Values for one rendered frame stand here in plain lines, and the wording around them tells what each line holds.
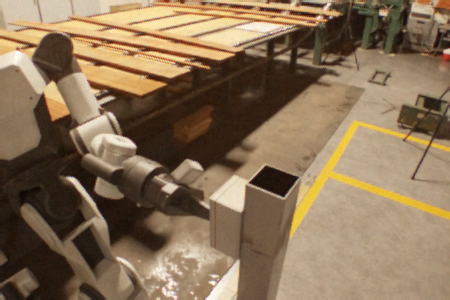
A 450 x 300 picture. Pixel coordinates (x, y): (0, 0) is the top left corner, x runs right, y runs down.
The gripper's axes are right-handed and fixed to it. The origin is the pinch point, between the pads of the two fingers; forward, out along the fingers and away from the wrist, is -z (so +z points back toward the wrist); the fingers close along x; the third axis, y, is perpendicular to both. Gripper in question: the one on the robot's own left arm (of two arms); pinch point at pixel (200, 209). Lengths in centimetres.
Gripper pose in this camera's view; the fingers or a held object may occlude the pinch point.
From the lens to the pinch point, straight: 56.8
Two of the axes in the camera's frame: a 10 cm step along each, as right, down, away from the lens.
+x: -4.2, -1.9, -8.9
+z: -8.4, -3.0, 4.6
